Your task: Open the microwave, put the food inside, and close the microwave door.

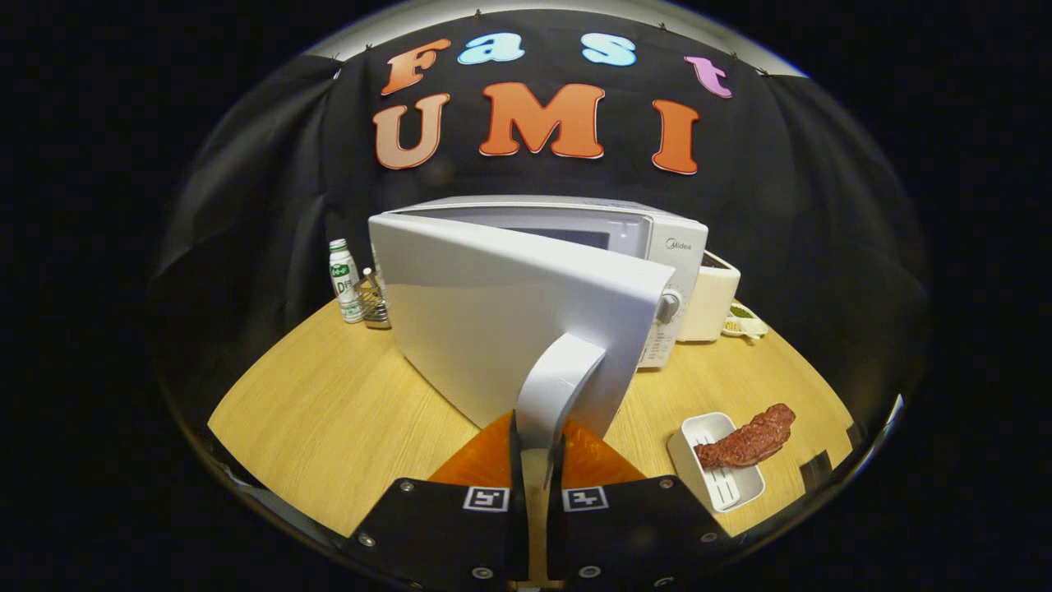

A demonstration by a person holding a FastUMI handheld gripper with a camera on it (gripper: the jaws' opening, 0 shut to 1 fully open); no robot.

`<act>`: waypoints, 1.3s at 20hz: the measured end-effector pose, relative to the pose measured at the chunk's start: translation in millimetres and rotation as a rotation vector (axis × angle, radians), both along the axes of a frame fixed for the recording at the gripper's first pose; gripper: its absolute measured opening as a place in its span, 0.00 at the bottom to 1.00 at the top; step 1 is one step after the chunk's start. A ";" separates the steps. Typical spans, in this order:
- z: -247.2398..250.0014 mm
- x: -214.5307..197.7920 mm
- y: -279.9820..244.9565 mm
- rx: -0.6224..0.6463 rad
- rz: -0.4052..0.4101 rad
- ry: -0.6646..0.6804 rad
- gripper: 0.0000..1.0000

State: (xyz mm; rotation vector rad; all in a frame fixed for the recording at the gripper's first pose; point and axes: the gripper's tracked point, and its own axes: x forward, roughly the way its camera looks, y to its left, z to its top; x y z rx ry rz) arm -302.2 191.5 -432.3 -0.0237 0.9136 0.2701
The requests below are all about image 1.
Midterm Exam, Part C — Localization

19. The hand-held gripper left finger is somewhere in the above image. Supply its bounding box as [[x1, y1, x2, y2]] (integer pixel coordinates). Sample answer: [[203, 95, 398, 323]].
[[341, 409, 527, 589]]

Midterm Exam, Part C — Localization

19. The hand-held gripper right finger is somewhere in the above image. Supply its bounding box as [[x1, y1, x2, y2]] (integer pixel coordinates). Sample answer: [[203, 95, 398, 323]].
[[547, 415, 736, 589]]

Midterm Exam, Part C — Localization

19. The white microwave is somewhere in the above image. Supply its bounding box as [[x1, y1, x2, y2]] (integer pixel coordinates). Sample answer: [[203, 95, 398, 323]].
[[367, 195, 709, 490]]

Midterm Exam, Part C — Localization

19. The brown cooked meat piece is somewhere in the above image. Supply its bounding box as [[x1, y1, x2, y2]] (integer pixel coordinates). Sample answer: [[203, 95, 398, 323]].
[[695, 403, 796, 470]]

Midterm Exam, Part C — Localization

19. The white ridged tray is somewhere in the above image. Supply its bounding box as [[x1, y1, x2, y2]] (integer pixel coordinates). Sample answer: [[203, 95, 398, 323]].
[[667, 412, 766, 513]]

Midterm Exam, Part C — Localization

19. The cream white toaster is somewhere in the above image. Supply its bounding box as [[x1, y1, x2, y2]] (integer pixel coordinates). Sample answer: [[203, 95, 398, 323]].
[[678, 251, 742, 343]]

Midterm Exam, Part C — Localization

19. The divided dish of beans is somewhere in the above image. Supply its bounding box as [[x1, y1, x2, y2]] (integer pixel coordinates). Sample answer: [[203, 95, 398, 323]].
[[722, 301, 769, 340]]

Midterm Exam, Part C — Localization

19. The white green-label bottle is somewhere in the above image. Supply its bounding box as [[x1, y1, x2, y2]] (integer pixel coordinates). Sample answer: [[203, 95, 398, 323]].
[[329, 238, 365, 324]]

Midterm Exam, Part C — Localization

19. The dark grey panel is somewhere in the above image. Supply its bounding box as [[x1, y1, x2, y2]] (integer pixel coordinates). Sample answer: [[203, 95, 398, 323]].
[[801, 450, 833, 494]]

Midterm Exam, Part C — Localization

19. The black backdrop cloth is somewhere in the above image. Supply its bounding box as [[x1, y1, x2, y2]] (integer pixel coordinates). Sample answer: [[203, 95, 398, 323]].
[[148, 8, 934, 461]]

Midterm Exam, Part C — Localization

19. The row of black clips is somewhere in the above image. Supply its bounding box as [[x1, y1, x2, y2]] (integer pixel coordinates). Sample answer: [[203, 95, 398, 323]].
[[329, 7, 773, 76]]

